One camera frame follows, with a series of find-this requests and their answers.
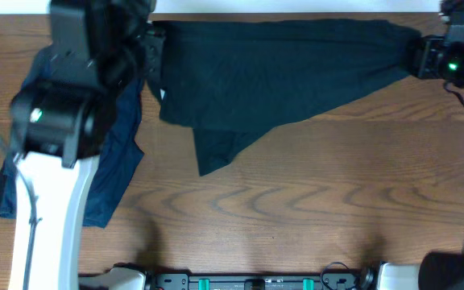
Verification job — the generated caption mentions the black mounting rail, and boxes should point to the black mounting rail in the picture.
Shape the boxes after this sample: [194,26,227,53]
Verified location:
[78,263,378,290]

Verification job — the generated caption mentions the navy blue shorts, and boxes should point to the navy blue shorts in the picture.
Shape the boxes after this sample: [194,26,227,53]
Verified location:
[0,48,145,230]

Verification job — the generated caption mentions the black shorts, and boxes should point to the black shorts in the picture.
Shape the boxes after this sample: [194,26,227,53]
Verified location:
[149,19,421,175]

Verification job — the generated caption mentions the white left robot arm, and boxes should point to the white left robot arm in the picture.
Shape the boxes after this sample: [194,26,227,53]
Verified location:
[9,1,164,289]

